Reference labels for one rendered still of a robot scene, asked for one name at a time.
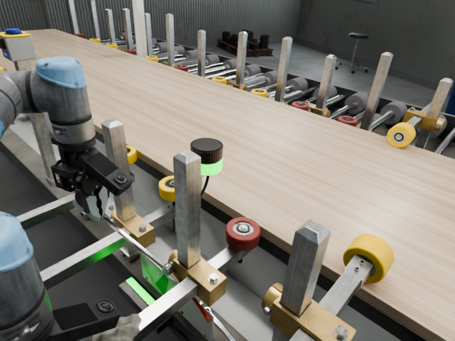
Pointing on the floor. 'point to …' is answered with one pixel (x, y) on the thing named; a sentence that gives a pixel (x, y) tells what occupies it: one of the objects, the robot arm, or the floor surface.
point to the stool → (355, 53)
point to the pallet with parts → (254, 48)
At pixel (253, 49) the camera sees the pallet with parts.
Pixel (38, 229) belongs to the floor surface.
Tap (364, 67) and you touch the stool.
